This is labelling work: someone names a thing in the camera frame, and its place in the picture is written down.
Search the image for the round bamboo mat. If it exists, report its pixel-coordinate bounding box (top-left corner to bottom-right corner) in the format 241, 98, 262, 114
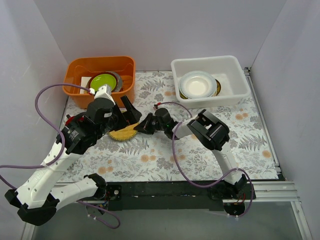
108, 122, 139, 142

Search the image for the white deep plate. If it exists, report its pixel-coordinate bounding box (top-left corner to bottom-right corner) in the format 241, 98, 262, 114
180, 70, 216, 99
178, 74, 218, 100

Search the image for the stack of dark plates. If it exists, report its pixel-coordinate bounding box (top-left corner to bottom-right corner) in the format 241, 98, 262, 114
91, 71, 123, 93

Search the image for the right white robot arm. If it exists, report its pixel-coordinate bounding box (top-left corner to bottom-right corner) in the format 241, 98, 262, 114
134, 108, 248, 199

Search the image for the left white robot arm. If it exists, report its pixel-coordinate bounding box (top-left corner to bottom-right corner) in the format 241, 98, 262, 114
4, 96, 142, 226

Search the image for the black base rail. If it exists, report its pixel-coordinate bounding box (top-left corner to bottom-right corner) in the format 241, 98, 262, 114
77, 180, 253, 211

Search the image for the black mug red inside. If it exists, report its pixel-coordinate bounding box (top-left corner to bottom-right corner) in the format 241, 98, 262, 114
65, 114, 74, 125

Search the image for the orange plastic bin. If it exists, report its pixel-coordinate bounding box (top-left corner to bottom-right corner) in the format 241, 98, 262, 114
63, 56, 136, 108

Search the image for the floral table cloth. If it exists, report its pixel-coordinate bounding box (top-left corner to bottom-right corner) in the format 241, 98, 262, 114
59, 71, 278, 183

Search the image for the white card in bin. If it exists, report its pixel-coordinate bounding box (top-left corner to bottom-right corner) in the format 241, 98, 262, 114
79, 76, 91, 94

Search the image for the white plastic bin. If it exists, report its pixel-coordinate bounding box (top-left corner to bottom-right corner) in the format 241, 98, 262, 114
171, 55, 251, 109

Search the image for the yellow black patterned plate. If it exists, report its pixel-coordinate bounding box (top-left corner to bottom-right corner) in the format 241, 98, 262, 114
215, 79, 222, 96

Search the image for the lime green round plate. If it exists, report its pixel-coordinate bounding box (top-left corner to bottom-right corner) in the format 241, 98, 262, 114
89, 73, 117, 91

